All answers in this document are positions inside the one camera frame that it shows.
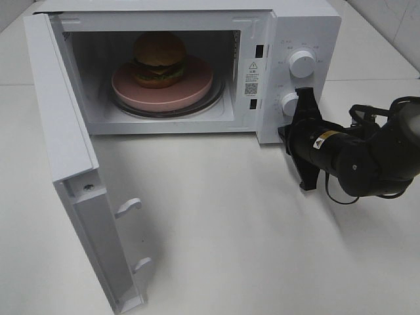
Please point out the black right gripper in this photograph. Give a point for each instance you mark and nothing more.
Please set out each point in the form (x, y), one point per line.
(297, 137)

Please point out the white microwave knob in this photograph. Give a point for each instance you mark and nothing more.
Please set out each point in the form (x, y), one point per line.
(302, 63)
(289, 104)

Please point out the pink plate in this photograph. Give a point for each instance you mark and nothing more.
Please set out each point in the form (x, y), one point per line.
(195, 84)

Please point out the burger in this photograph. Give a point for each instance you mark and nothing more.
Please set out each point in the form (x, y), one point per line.
(159, 59)

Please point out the white microwave door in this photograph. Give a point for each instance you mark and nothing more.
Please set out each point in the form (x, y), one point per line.
(74, 166)

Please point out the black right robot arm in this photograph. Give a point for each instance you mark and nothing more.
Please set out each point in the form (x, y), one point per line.
(378, 155)

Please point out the white microwave oven body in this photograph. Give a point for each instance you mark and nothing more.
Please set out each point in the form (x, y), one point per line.
(247, 44)

